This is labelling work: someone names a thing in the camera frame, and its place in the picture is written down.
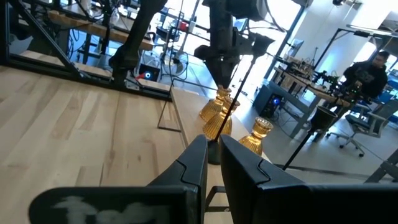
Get wooden workbench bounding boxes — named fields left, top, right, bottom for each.
left=46, top=9, right=155, bottom=52

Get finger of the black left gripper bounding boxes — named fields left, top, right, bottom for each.
left=205, top=57, right=241, bottom=90

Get black metal stand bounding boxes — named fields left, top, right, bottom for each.
left=364, top=148, right=398, bottom=184

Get wooden desk black legs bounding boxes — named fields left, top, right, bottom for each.
left=270, top=57, right=357, bottom=139

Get grey office chair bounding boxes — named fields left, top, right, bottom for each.
left=326, top=99, right=398, bottom=158

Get tall black narrow-cup candlestick holder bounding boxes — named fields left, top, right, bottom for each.
left=281, top=105, right=339, bottom=171

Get amber glass candle holder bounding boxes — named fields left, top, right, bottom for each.
left=198, top=86, right=233, bottom=122
left=238, top=116, right=274, bottom=156
left=202, top=96, right=241, bottom=141

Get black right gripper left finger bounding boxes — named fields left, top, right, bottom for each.
left=29, top=134, right=208, bottom=224

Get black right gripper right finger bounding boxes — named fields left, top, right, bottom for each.
left=219, top=134, right=398, bottom=224

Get black computer tower blue light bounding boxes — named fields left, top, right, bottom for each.
left=136, top=63, right=162, bottom=83
left=253, top=83, right=284, bottom=119

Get tall black wide-cup candlestick holder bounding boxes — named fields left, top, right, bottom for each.
left=206, top=32, right=276, bottom=166

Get person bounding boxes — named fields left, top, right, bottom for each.
left=323, top=50, right=393, bottom=110

